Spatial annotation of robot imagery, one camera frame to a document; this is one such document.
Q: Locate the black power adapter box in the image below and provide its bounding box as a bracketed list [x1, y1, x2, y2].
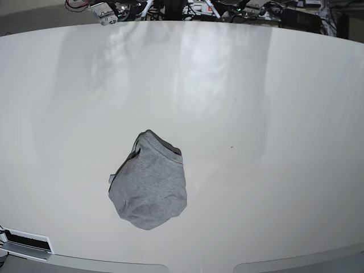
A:
[281, 9, 321, 32]

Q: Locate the white slotted bracket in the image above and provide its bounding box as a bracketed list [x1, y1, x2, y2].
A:
[1, 226, 55, 262]

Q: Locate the grey t-shirt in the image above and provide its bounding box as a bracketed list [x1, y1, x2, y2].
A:
[109, 130, 187, 230]

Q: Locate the white power strip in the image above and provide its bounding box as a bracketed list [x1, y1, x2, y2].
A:
[183, 1, 267, 19]

